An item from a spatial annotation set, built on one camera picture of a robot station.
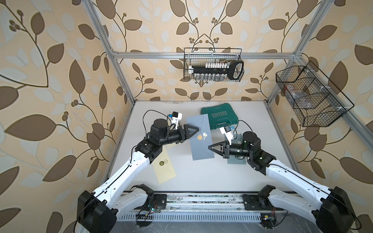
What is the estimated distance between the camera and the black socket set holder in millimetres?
836

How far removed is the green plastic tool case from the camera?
105 centimetres

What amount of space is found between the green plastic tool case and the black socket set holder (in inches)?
11.1
